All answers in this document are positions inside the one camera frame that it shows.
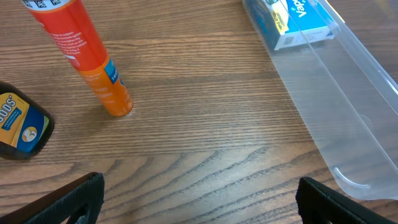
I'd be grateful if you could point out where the clear plastic container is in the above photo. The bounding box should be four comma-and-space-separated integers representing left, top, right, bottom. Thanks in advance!
260, 1, 397, 200

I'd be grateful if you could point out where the orange tablet tube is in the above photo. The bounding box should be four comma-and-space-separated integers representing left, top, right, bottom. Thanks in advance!
22, 0, 133, 116

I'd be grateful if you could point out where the dark brown syrup bottle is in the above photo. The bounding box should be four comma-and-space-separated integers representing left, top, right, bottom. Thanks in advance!
1, 82, 55, 160

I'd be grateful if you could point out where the blue VapoDrops box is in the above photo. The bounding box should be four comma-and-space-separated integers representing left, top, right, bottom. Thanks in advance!
243, 0, 335, 50

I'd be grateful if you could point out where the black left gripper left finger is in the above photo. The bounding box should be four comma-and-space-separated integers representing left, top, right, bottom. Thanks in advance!
1, 172, 104, 224

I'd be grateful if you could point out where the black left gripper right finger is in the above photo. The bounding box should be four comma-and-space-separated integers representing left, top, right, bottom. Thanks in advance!
295, 177, 396, 224

